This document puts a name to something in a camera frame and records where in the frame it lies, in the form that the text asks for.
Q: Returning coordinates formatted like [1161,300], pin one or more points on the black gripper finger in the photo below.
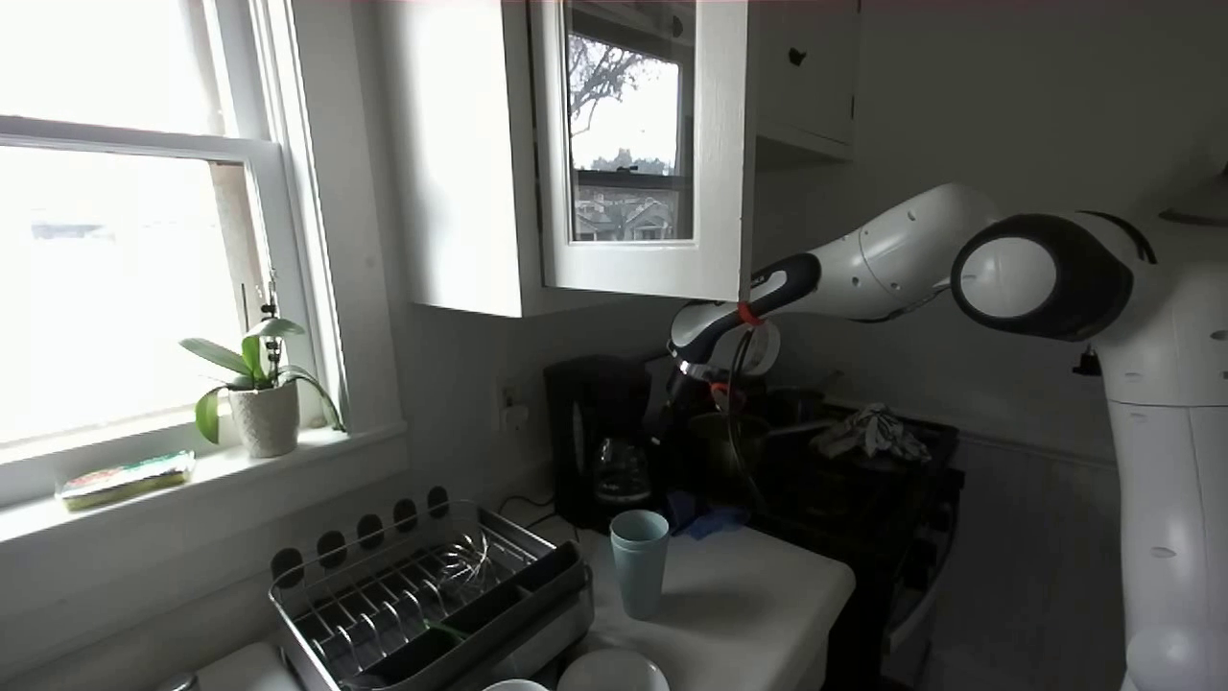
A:
[717,478]
[755,478]

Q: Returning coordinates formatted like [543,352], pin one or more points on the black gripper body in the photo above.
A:
[721,410]

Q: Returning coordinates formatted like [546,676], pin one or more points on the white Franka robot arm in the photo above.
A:
[1155,384]

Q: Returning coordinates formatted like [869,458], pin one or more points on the black coffee maker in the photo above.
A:
[583,425]

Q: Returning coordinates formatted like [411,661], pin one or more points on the green plant in white pot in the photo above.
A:
[264,410]

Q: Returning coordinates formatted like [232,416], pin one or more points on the blue cloth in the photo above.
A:
[708,520]

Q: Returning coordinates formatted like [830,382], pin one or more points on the teal plastic cup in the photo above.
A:
[640,560]

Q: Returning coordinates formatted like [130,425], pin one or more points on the crumpled grey rag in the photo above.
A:
[876,433]

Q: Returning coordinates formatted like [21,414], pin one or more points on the white plate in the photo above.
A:
[611,671]

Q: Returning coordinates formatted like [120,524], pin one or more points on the white cabinet door glass pane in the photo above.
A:
[640,140]

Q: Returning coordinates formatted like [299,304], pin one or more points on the white bowl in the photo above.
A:
[518,685]

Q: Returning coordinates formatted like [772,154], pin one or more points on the metal dish rack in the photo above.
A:
[427,600]

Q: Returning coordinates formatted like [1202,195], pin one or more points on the small white cabinet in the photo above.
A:
[807,71]

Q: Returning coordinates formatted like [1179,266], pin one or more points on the green yellow sponge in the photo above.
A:
[126,481]

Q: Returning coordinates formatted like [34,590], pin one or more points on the white framed window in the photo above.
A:
[130,231]

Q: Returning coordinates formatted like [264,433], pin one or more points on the white wall outlet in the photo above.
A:
[512,410]

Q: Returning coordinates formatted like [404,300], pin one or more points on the white wall cabinet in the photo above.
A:
[456,154]

